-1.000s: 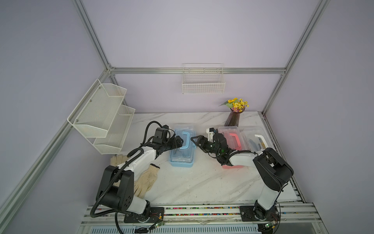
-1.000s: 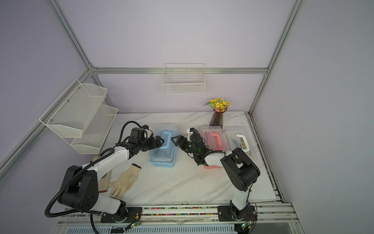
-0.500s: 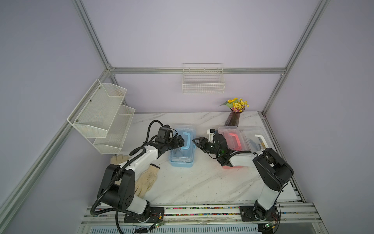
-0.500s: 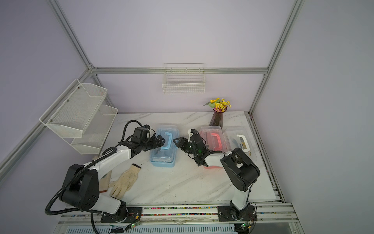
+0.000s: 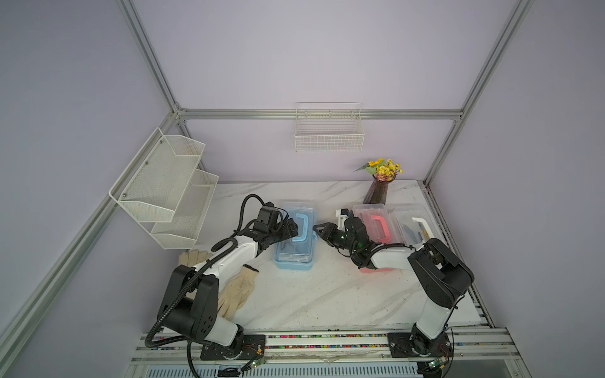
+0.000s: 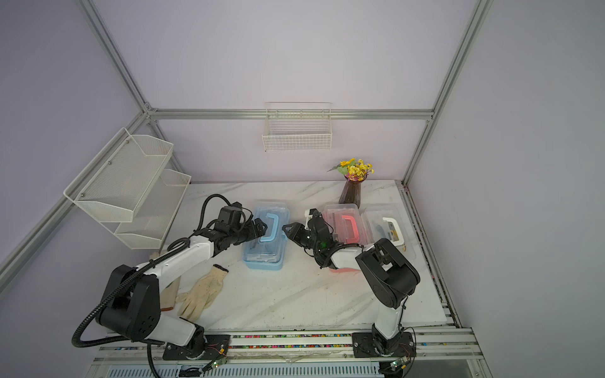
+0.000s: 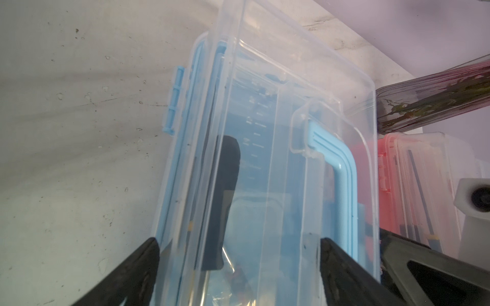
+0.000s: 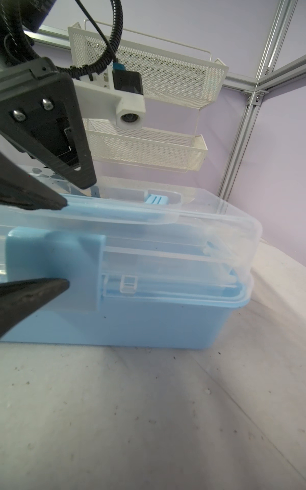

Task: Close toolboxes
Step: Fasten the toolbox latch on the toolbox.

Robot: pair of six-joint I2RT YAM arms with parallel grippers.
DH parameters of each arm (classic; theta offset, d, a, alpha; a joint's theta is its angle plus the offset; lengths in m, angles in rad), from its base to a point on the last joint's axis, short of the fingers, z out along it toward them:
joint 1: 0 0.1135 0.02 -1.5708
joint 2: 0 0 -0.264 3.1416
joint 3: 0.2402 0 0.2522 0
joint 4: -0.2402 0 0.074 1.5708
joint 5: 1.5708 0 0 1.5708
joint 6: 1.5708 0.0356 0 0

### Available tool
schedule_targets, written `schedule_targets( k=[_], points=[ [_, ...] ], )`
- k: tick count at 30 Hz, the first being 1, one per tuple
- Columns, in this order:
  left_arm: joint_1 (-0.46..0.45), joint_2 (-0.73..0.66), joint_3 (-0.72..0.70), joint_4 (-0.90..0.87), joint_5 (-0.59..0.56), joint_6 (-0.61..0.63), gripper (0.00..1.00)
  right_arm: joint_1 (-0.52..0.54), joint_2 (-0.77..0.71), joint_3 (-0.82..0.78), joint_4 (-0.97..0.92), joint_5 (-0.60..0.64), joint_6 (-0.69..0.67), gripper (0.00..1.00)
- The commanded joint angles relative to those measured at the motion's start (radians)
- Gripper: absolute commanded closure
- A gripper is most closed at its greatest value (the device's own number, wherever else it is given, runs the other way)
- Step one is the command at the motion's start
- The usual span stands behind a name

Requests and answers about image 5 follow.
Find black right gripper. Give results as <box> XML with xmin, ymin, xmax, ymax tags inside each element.
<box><xmin>313</xmin><ymin>222</ymin><xmax>357</xmax><ymax>253</ymax></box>

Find blue tiered toolbox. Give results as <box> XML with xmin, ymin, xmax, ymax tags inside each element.
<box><xmin>273</xmin><ymin>201</ymin><xmax>318</xmax><ymax>271</ymax></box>

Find pink toolbox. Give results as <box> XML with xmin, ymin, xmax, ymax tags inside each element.
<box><xmin>350</xmin><ymin>204</ymin><xmax>408</xmax><ymax>272</ymax></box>

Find clear white toolbox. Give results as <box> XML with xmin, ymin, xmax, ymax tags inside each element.
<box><xmin>389</xmin><ymin>203</ymin><xmax>441</xmax><ymax>246</ymax></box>

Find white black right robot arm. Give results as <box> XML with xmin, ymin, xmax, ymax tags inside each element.
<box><xmin>313</xmin><ymin>214</ymin><xmax>474</xmax><ymax>358</ymax></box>

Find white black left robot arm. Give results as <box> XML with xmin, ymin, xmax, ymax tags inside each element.
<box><xmin>145</xmin><ymin>202</ymin><xmax>299</xmax><ymax>355</ymax></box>

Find dark glass flower vase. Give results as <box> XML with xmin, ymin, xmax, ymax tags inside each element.
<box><xmin>363</xmin><ymin>176</ymin><xmax>390</xmax><ymax>205</ymax></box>

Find yellow artificial flowers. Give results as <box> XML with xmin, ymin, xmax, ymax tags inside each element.
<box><xmin>356</xmin><ymin>158</ymin><xmax>403</xmax><ymax>182</ymax></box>

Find cream knit work glove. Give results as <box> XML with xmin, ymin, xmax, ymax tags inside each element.
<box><xmin>218</xmin><ymin>265</ymin><xmax>258</xmax><ymax>321</ymax></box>

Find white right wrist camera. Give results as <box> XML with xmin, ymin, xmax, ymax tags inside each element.
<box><xmin>336</xmin><ymin>209</ymin><xmax>352</xmax><ymax>230</ymax></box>

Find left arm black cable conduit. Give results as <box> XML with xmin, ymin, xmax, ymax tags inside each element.
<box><xmin>143</xmin><ymin>193</ymin><xmax>268</xmax><ymax>378</ymax></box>

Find white wire wall basket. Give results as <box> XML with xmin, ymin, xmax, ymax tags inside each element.
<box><xmin>294</xmin><ymin>102</ymin><xmax>365</xmax><ymax>153</ymax></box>

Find lower white mesh wall shelf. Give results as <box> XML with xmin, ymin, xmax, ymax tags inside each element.
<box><xmin>150</xmin><ymin>169</ymin><xmax>219</xmax><ymax>250</ymax></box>

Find white mesh wall shelf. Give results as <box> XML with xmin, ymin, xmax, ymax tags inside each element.
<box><xmin>150</xmin><ymin>169</ymin><xmax>219</xmax><ymax>250</ymax></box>
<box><xmin>109</xmin><ymin>129</ymin><xmax>205</xmax><ymax>223</ymax></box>

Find upper white mesh wall shelf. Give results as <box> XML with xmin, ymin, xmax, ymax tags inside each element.
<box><xmin>109</xmin><ymin>129</ymin><xmax>205</xmax><ymax>223</ymax></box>

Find robot base rail plate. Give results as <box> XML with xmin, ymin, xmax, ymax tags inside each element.
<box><xmin>125</xmin><ymin>324</ymin><xmax>531</xmax><ymax>377</ymax></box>

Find aluminium frame rails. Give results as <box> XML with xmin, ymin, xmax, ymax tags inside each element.
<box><xmin>1</xmin><ymin>1</ymin><xmax>533</xmax><ymax>354</ymax></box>

